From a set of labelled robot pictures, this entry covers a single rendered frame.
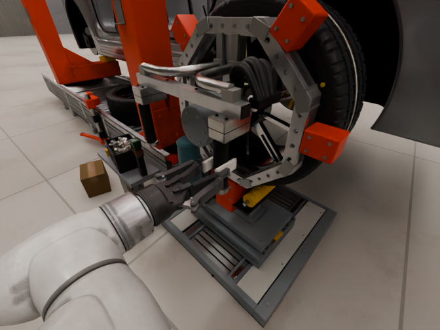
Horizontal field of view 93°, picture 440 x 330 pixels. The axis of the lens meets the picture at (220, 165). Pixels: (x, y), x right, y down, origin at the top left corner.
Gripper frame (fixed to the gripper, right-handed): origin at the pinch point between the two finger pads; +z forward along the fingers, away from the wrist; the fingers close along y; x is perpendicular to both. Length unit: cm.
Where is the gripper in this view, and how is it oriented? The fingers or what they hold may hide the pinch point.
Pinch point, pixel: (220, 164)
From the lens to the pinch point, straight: 50.2
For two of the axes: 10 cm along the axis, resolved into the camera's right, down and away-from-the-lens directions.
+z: 7.0, -4.2, 5.8
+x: 0.0, -8.1, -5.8
